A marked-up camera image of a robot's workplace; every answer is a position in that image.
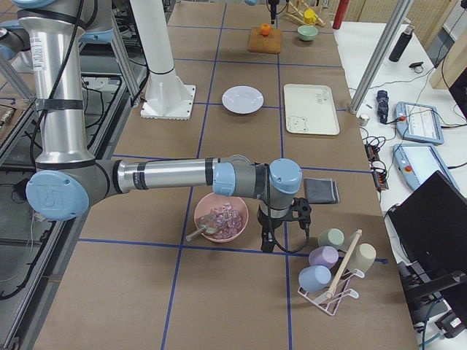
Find beige cup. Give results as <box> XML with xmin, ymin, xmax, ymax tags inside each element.
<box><xmin>347</xmin><ymin>243</ymin><xmax>377</xmax><ymax>273</ymax></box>

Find blue cup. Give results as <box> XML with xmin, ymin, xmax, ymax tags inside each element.
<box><xmin>298</xmin><ymin>265</ymin><xmax>332</xmax><ymax>292</ymax></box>

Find upper teach pendant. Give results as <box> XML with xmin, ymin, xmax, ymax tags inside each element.
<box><xmin>395</xmin><ymin>101</ymin><xmax>444</xmax><ymax>145</ymax></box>

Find folded dark umbrella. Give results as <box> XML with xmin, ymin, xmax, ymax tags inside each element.
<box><xmin>376</xmin><ymin>90</ymin><xmax>389</xmax><ymax>124</ymax></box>

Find red bottle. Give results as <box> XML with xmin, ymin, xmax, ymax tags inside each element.
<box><xmin>332</xmin><ymin>0</ymin><xmax>350</xmax><ymax>30</ymax></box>

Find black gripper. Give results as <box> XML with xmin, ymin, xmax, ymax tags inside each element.
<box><xmin>257</xmin><ymin>202</ymin><xmax>290</xmax><ymax>252</ymax></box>

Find metal scoop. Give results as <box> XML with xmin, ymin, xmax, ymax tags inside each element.
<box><xmin>185</xmin><ymin>214</ymin><xmax>219</xmax><ymax>241</ymax></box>

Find white plate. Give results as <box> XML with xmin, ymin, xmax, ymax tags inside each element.
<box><xmin>222</xmin><ymin>85</ymin><xmax>264</xmax><ymax>114</ymax></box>

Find wooden tray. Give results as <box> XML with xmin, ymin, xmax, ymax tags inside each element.
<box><xmin>247</xmin><ymin>27</ymin><xmax>282</xmax><ymax>55</ymax></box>

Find green cup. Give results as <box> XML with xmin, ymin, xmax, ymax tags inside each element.
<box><xmin>317</xmin><ymin>228</ymin><xmax>344</xmax><ymax>249</ymax></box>

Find clear ice cubes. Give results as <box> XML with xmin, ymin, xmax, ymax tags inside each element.
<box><xmin>204</xmin><ymin>204</ymin><xmax>244</xmax><ymax>241</ymax></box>

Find cream bear tray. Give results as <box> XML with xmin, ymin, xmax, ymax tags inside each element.
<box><xmin>284</xmin><ymin>84</ymin><xmax>340</xmax><ymax>136</ymax></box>

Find yellow cup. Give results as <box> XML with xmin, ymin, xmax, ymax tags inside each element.
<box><xmin>303</xmin><ymin>9</ymin><xmax>318</xmax><ymax>25</ymax></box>

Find black bottle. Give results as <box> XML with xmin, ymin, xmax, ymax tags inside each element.
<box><xmin>388</xmin><ymin>25</ymin><xmax>414</xmax><ymax>63</ymax></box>

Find pink bowl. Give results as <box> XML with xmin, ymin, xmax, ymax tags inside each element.
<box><xmin>193</xmin><ymin>193</ymin><xmax>249</xmax><ymax>243</ymax></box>

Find wooden rack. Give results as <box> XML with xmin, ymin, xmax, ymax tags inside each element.
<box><xmin>285</xmin><ymin>0</ymin><xmax>325</xmax><ymax>28</ymax></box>

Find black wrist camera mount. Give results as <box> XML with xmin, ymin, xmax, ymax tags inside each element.
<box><xmin>285</xmin><ymin>198</ymin><xmax>312</xmax><ymax>231</ymax></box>

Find green bowl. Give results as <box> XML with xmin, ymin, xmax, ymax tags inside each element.
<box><xmin>297</xmin><ymin>25</ymin><xmax>319</xmax><ymax>42</ymax></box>

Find grey folded cloth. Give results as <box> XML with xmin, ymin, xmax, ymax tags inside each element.
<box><xmin>304</xmin><ymin>178</ymin><xmax>340</xmax><ymax>204</ymax></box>

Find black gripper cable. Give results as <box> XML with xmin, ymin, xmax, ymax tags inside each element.
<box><xmin>268</xmin><ymin>209</ymin><xmax>311</xmax><ymax>254</ymax></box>

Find white cup rack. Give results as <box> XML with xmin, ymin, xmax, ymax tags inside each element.
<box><xmin>298</xmin><ymin>235</ymin><xmax>365</xmax><ymax>316</ymax></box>

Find lower teach pendant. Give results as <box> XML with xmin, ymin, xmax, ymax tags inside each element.
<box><xmin>393</xmin><ymin>143</ymin><xmax>459</xmax><ymax>190</ymax></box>

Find black laptop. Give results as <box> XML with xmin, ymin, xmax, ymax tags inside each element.
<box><xmin>388</xmin><ymin>171</ymin><xmax>466</xmax><ymax>309</ymax></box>

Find orange fruit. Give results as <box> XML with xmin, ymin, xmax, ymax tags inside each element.
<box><xmin>260</xmin><ymin>23</ymin><xmax>271</xmax><ymax>36</ymax></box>

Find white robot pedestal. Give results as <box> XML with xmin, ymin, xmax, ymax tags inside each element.
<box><xmin>131</xmin><ymin>0</ymin><xmax>196</xmax><ymax>120</ymax></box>

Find teach pendant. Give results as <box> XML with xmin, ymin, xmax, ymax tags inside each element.
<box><xmin>395</xmin><ymin>101</ymin><xmax>444</xmax><ymax>145</ymax></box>
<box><xmin>393</xmin><ymin>143</ymin><xmax>459</xmax><ymax>190</ymax></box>

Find purple cup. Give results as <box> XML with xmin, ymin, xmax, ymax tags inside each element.
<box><xmin>308</xmin><ymin>246</ymin><xmax>339</xmax><ymax>269</ymax></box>

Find aluminium frame post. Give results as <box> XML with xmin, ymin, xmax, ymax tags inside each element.
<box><xmin>348</xmin><ymin>0</ymin><xmax>414</xmax><ymax>115</ymax></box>

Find small silver cap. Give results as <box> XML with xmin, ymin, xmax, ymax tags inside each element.
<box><xmin>358</xmin><ymin>114</ymin><xmax>369</xmax><ymax>127</ymax></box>

